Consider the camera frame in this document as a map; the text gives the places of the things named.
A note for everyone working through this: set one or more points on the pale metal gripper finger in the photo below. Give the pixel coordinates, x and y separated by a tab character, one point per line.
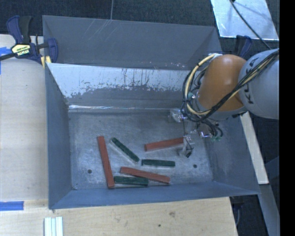
188	141
176	115

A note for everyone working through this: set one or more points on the red-brown flat block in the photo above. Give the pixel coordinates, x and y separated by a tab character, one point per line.
163	144
145	174
105	161

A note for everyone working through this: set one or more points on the dark green flat block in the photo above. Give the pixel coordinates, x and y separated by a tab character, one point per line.
130	180
125	149
158	163

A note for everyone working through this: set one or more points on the grey metal bin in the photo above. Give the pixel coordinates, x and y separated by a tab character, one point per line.
127	45

